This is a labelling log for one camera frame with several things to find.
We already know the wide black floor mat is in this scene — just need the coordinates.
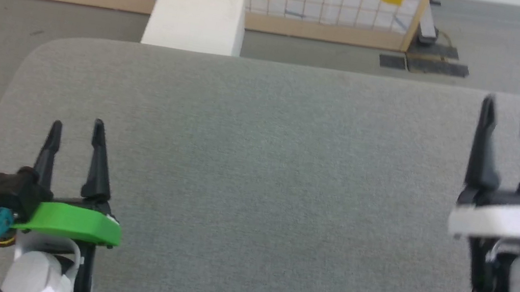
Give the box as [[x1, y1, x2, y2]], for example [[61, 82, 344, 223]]
[[378, 52, 471, 80]]

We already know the grey metal fence foot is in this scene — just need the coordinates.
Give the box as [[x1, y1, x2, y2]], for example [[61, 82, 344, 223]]
[[417, 0, 444, 45]]

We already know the white rectangular pillar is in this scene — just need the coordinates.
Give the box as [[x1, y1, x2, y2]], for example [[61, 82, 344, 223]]
[[140, 0, 250, 59]]

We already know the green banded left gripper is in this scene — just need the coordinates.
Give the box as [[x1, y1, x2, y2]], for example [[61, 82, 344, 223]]
[[11, 109, 139, 250]]

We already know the small black floor mat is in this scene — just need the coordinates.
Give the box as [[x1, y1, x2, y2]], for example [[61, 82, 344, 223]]
[[407, 39, 461, 62]]

